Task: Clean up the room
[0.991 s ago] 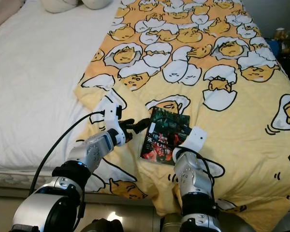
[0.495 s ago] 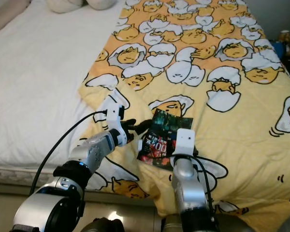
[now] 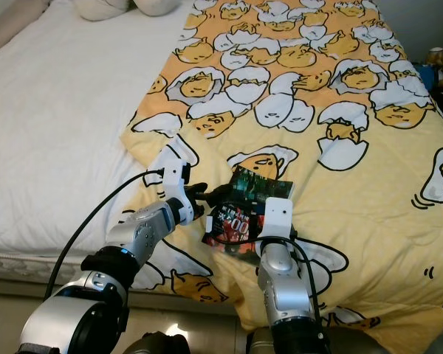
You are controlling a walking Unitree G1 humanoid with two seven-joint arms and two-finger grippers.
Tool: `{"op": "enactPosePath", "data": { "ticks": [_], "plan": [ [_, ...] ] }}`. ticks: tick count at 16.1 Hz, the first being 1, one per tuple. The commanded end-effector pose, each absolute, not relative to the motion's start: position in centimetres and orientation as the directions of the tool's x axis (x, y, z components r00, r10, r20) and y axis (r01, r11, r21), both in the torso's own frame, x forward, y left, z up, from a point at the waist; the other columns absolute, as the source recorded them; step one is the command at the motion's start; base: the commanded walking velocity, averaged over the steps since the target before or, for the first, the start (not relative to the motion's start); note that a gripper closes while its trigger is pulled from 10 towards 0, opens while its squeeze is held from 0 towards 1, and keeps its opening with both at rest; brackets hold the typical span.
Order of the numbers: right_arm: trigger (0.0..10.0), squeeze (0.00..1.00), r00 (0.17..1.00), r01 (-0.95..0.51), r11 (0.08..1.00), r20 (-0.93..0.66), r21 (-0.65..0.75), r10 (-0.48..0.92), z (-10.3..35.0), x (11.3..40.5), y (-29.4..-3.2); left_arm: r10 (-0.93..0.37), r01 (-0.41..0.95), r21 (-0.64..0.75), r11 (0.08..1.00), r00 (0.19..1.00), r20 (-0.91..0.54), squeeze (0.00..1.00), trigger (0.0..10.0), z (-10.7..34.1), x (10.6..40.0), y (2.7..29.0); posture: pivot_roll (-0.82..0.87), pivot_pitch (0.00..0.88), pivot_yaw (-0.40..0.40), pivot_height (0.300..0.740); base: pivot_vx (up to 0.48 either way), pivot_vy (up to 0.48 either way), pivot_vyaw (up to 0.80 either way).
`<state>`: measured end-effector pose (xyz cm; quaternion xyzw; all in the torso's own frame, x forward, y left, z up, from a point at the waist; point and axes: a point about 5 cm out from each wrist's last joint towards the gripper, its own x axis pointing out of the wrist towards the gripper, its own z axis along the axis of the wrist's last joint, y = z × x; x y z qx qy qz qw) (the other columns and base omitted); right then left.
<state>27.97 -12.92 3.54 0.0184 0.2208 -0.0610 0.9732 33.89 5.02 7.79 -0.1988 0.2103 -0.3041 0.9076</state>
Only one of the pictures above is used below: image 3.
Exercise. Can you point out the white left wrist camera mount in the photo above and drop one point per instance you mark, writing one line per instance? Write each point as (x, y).
(177, 179)

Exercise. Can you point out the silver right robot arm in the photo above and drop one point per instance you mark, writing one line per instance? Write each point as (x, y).
(280, 284)

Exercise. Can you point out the beige plush toy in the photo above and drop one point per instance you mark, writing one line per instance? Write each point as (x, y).
(103, 7)

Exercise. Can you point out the dark book red print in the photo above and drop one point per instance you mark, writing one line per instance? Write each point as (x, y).
(240, 221)

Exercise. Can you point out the grey right robot leg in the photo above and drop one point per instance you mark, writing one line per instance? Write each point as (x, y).
(258, 343)

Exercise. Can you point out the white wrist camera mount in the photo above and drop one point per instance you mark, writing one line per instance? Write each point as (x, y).
(177, 179)
(277, 221)

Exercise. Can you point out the blue box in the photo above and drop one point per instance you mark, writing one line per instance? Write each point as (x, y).
(433, 77)

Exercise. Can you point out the grey left robot leg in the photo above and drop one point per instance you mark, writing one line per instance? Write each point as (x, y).
(155, 344)

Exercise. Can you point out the grey robot leg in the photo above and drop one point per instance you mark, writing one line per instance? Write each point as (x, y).
(258, 343)
(155, 344)

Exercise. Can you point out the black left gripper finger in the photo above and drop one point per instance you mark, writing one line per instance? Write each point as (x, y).
(215, 198)
(201, 186)

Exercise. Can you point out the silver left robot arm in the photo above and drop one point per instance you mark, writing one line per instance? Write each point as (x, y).
(140, 228)

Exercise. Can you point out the white quilted mattress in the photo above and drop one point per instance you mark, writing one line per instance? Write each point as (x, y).
(59, 147)

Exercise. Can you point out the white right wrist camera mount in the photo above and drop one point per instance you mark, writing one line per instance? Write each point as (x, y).
(277, 221)

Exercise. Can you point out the yellow egg cartoon blanket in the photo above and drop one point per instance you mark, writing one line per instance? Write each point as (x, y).
(347, 221)

